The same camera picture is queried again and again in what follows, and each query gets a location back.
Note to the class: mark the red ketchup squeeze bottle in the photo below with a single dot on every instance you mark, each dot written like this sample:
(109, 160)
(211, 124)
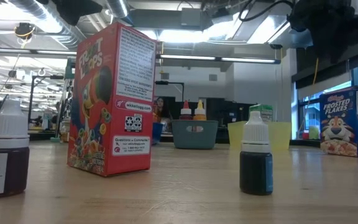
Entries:
(186, 116)

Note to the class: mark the yellow mustard squeeze bottle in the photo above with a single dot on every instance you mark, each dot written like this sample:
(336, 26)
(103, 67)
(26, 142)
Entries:
(200, 116)

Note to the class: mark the brown orange snack packet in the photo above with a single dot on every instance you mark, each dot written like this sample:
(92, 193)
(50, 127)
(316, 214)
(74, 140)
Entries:
(155, 116)

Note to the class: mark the red Froot Loops cereal box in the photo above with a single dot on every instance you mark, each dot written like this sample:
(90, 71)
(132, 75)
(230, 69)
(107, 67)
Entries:
(113, 109)

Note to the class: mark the green cereal box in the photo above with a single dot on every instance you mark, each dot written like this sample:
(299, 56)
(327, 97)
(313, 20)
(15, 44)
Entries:
(266, 112)

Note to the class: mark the blue Frosted Flakes cereal box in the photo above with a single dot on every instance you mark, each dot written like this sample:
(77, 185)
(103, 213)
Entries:
(346, 124)

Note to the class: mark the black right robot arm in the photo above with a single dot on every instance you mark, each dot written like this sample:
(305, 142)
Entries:
(322, 21)

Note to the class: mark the person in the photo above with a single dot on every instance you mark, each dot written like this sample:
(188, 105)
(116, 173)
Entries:
(162, 105)

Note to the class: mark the blue plastic bin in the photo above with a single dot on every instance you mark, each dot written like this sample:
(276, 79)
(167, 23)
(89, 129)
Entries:
(158, 133)

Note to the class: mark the grey plastic bin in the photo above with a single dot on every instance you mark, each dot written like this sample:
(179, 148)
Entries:
(194, 138)

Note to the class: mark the black cabinets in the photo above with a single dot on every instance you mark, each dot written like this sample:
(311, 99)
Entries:
(225, 109)

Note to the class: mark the long fluorescent light fixture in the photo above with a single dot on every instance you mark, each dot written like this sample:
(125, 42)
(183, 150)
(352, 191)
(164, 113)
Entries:
(54, 52)
(216, 58)

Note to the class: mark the grey ceiling junction box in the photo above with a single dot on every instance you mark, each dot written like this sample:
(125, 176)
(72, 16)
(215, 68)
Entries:
(190, 17)

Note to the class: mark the blue-label dark dropper bottle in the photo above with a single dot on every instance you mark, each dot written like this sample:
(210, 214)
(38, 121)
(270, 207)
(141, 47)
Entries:
(256, 171)

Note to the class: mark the yellow translucent plastic bin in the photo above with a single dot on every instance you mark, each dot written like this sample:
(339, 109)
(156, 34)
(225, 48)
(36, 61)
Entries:
(280, 135)

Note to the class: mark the small red container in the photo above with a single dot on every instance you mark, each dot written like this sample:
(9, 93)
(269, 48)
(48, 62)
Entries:
(305, 135)

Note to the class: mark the pale green container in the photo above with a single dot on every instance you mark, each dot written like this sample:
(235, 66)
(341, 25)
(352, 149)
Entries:
(314, 133)

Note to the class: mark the purple liquid dropper bottle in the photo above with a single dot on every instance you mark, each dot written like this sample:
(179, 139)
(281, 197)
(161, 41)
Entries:
(8, 161)

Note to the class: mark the grey wall vent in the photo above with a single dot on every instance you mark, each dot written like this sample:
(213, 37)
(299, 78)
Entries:
(213, 77)
(165, 76)

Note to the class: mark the round silver air duct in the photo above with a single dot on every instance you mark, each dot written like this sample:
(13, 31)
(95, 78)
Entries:
(118, 7)

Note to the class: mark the large silver air duct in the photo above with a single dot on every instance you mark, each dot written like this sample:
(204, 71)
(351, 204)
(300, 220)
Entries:
(42, 29)

